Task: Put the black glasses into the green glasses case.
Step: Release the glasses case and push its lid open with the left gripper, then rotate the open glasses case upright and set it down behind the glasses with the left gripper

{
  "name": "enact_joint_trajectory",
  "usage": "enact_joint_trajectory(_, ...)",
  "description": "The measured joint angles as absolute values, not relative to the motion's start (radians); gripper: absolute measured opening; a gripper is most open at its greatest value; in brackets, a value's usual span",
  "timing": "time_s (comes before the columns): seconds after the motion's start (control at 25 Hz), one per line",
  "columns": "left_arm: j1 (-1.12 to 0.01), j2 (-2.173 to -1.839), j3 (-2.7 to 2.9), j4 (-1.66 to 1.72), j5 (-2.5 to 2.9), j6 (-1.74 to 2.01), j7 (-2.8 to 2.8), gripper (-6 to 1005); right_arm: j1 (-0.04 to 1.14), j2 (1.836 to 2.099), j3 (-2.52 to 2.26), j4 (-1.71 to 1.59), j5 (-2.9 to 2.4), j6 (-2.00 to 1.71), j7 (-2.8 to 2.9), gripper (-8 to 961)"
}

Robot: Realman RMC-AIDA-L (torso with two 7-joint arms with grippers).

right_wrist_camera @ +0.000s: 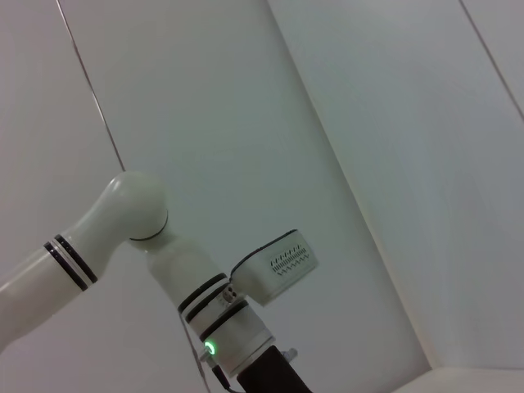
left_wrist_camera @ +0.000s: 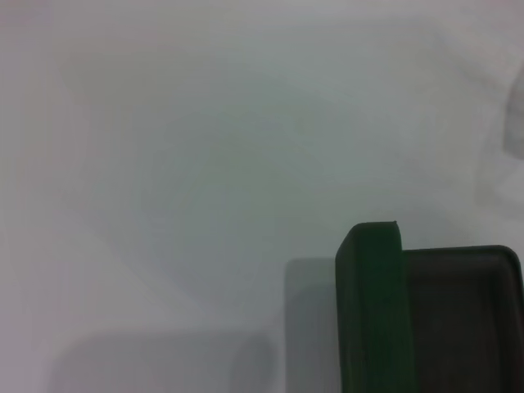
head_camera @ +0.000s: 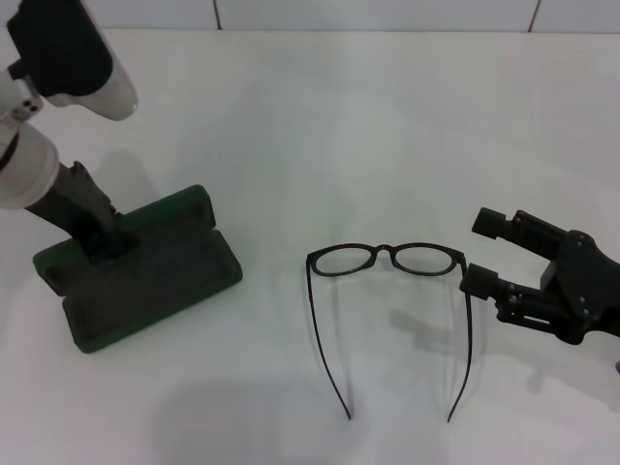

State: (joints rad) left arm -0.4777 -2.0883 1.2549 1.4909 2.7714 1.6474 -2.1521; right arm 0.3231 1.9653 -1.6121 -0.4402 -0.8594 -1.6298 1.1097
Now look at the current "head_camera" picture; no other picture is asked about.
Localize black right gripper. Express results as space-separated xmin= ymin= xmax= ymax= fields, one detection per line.
xmin=459 ymin=206 xmax=620 ymax=346

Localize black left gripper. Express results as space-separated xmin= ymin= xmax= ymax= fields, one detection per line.
xmin=23 ymin=161 xmax=141 ymax=265

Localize green glasses case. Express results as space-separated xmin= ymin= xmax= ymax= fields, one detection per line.
xmin=32 ymin=183 xmax=243 ymax=356

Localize black glasses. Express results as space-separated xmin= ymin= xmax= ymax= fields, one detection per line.
xmin=305 ymin=241 xmax=474 ymax=423

